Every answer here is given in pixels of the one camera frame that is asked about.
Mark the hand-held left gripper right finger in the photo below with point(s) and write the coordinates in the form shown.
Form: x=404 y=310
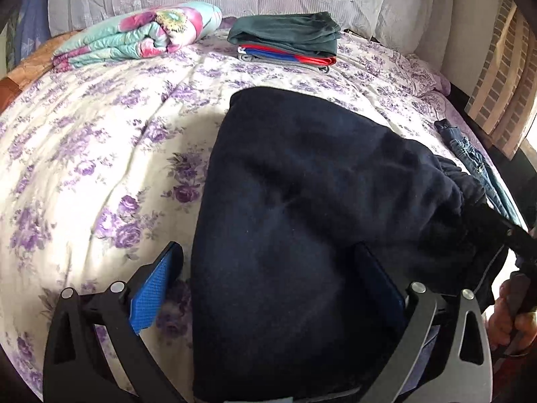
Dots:
x=384 y=287

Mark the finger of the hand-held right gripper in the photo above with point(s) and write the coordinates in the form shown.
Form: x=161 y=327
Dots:
x=499 y=229

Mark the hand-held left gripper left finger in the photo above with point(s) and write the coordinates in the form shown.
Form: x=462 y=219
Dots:
x=153 y=289

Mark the dark navy pants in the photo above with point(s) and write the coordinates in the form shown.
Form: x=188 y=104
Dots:
x=314 y=218

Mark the folded dark green pants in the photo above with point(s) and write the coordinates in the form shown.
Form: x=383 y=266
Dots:
x=289 y=31

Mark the person's right hand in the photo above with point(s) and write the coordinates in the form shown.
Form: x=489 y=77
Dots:
x=501 y=319

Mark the blue jeans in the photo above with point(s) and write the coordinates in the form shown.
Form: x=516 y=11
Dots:
x=474 y=155

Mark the purple floral bed quilt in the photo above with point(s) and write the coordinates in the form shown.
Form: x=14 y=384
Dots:
x=105 y=155

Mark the brick pattern curtain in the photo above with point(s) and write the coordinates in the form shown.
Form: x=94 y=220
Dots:
x=503 y=84

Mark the folded red blue grey garment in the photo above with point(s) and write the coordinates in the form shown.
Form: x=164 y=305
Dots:
x=312 y=67

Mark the orange patterned pillow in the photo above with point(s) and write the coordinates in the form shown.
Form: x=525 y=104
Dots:
x=25 y=75

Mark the folded teal pink floral blanket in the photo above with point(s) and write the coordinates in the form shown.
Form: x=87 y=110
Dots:
x=126 y=37

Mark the blue patterned cloth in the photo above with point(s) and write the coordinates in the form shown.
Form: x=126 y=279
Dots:
x=33 y=12

